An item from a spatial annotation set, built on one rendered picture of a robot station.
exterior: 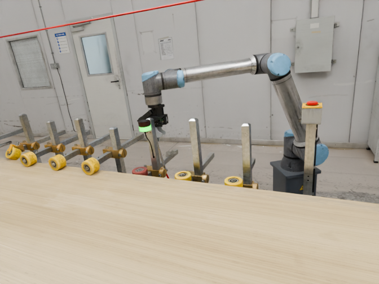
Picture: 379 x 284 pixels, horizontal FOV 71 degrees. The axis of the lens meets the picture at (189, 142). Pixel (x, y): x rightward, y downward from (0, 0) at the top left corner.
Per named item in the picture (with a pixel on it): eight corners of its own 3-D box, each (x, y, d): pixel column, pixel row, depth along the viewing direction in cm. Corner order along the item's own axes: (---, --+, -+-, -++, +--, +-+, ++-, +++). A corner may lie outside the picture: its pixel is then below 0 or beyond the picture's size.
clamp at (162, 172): (146, 173, 153) (145, 165, 151) (167, 175, 148) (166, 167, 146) (141, 177, 148) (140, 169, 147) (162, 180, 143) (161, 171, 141)
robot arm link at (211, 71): (268, 51, 163) (160, 67, 154) (278, 51, 151) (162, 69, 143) (269, 71, 167) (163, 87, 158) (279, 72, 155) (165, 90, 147)
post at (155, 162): (160, 196, 154) (148, 117, 138) (165, 197, 153) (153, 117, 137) (157, 199, 151) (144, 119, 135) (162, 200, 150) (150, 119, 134)
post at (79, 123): (95, 187, 175) (78, 116, 159) (99, 187, 174) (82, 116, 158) (91, 189, 172) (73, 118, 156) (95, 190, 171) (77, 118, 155)
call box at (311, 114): (302, 120, 110) (302, 102, 107) (320, 121, 107) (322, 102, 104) (301, 125, 104) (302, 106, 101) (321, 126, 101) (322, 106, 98)
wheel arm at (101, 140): (111, 136, 193) (111, 131, 192) (115, 136, 192) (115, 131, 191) (54, 164, 151) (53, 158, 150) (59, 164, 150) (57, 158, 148)
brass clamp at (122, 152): (110, 154, 161) (108, 146, 159) (128, 155, 155) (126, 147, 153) (103, 158, 155) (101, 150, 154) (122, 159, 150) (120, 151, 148)
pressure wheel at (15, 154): (11, 160, 180) (15, 148, 182) (19, 161, 177) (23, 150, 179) (2, 157, 175) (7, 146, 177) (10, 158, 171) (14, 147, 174)
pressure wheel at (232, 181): (222, 200, 123) (220, 178, 119) (237, 195, 125) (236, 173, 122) (232, 208, 116) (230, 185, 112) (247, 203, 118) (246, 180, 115)
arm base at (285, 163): (276, 163, 198) (276, 150, 195) (299, 159, 200) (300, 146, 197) (288, 173, 181) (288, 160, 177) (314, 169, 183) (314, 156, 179)
